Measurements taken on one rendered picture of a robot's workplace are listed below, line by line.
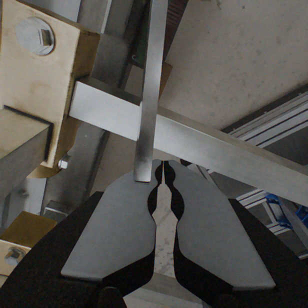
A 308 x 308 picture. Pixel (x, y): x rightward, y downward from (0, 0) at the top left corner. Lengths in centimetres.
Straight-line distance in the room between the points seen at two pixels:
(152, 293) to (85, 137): 26
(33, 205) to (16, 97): 45
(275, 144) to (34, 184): 89
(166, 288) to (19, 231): 22
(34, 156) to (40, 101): 4
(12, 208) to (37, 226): 33
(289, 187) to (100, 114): 18
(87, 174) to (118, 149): 77
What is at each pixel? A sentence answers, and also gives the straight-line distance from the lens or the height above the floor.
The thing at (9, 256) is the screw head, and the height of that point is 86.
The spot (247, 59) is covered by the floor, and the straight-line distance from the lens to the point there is 108.
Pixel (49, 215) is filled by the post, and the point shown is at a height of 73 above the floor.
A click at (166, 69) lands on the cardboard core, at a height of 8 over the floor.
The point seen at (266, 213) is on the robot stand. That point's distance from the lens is 122.
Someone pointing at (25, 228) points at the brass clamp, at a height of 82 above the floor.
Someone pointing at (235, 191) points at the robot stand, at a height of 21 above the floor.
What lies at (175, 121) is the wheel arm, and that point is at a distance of 17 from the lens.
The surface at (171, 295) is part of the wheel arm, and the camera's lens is 37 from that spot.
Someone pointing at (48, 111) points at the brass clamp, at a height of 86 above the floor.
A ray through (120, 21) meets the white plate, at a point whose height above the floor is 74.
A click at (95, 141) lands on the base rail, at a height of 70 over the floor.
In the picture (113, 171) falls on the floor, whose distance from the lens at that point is 123.
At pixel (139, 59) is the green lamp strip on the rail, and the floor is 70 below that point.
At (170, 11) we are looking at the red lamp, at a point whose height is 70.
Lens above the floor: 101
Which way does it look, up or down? 62 degrees down
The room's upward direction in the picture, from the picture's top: 175 degrees counter-clockwise
